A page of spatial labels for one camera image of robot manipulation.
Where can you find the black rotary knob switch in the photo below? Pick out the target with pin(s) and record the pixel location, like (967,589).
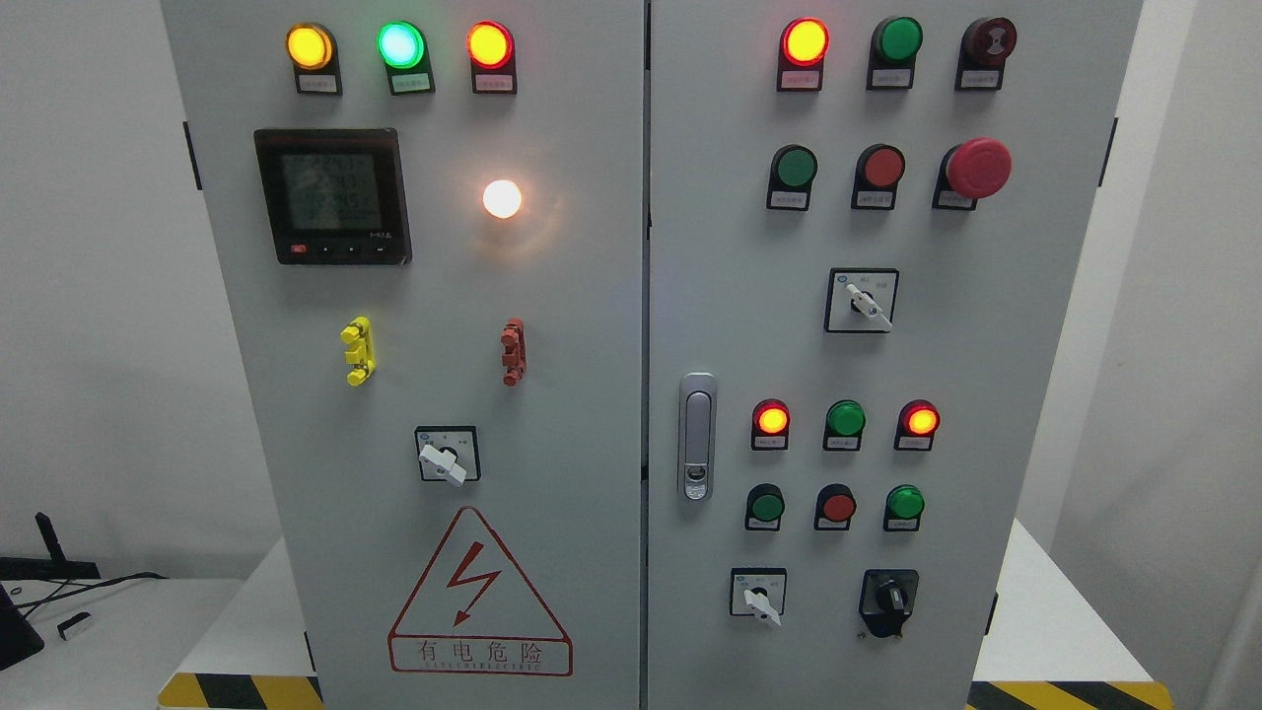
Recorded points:
(887,600)

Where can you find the grey electrical control cabinet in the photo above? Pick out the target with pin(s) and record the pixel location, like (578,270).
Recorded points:
(642,135)

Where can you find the red indicator light middle left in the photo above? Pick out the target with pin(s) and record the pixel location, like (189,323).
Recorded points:
(770,425)

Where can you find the green push button lower left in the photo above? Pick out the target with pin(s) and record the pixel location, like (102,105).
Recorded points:
(764,508)

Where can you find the green push button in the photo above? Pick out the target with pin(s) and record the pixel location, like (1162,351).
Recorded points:
(764,508)
(905,505)
(792,171)

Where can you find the white glowing lamp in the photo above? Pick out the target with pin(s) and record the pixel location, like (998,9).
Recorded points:
(502,198)

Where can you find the green indicator light middle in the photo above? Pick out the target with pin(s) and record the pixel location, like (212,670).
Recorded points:
(844,426)

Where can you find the green push button upper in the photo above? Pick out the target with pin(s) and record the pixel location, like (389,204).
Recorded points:
(792,171)

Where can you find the red push button lower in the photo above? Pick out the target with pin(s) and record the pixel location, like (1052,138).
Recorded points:
(835,507)

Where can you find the red push button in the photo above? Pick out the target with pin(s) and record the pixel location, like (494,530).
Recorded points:
(879,170)
(835,507)

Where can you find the red indicator light middle right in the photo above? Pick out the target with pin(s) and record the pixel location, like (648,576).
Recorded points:
(917,423)

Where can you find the red high voltage warning sticker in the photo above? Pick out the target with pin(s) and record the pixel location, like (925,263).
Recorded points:
(474,611)

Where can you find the green push button lower right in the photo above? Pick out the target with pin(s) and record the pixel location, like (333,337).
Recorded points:
(905,505)

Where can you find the red push button upper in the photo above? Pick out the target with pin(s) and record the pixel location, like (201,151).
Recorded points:
(879,170)

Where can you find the black digital power meter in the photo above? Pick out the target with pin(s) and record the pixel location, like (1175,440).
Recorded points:
(334,196)

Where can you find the red ringed indicator light left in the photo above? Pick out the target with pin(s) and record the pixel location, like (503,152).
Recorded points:
(493,59)

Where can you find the red indicator light right door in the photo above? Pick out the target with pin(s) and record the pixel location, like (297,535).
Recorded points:
(802,49)

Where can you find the green lit indicator light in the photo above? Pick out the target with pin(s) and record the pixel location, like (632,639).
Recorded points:
(406,58)

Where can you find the red emergency stop mushroom button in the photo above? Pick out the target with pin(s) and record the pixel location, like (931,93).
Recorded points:
(970,171)

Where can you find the green indicator light top right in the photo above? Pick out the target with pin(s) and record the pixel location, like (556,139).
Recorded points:
(894,44)

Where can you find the yellow indicator light top left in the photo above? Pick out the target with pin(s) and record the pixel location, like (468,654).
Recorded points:
(314,55)

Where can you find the dark red buzzer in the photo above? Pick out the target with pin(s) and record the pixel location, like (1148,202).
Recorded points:
(984,48)

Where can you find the white platform with hazard stripes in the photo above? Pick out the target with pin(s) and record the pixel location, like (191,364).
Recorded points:
(1046,649)

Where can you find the black monitor stand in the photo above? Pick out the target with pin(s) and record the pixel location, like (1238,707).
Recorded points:
(55,566)

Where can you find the small white black device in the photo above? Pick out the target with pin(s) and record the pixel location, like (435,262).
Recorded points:
(74,625)

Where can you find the black object at left edge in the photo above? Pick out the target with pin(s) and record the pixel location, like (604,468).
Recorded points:
(18,639)

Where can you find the silver door handle lock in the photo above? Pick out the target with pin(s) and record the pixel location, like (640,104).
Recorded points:
(695,435)

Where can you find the left door selector switch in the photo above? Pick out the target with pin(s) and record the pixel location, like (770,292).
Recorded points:
(448,454)

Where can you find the upper right selector switch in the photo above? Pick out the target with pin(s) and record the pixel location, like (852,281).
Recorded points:
(860,300)

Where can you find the lower white selector switch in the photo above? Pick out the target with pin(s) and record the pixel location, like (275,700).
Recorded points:
(758,592)

